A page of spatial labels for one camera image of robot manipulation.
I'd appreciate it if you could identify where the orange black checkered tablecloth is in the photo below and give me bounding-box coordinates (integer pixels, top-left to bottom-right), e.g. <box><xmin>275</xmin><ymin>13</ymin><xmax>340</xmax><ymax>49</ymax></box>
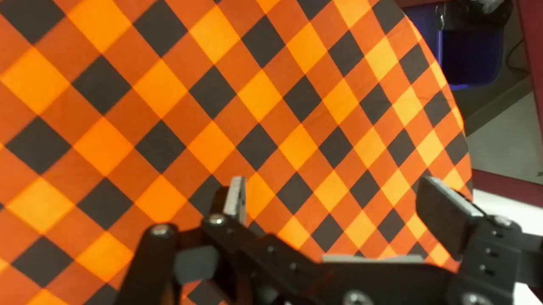
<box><xmin>0</xmin><ymin>0</ymin><xmax>475</xmax><ymax>305</ymax></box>

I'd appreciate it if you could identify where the blue plastic bin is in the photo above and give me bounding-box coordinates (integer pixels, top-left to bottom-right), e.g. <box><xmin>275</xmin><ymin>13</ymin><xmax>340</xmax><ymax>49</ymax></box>
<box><xmin>419</xmin><ymin>20</ymin><xmax>506</xmax><ymax>91</ymax></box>

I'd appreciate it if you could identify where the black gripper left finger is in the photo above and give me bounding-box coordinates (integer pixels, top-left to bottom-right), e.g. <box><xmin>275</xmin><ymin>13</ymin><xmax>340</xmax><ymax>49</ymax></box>
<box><xmin>114</xmin><ymin>174</ymin><xmax>319</xmax><ymax>305</ymax></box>

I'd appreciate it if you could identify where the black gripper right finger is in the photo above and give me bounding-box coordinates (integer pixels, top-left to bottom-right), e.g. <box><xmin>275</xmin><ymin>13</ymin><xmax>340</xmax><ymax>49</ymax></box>
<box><xmin>416</xmin><ymin>174</ymin><xmax>543</xmax><ymax>305</ymax></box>

